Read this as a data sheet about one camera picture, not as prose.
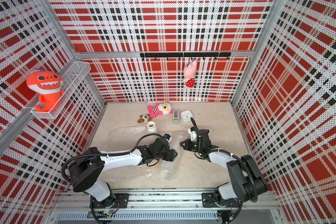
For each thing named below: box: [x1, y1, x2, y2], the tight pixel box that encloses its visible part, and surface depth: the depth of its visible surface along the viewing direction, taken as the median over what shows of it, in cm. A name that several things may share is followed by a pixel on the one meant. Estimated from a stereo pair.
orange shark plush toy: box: [26, 68, 65, 112], surface depth 64 cm
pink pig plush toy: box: [182, 57, 198, 89], surface depth 95 cm
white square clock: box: [180, 110, 194, 123], surface depth 110 cm
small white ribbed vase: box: [147, 120, 158, 134], surface depth 88 cm
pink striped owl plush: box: [147, 101, 174, 119], surface depth 110 cm
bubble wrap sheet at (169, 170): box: [158, 130, 189, 181], surface depth 84 cm
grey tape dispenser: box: [172, 109, 180, 125], surface depth 110 cm
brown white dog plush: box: [137, 113, 153, 124], surface depth 110 cm
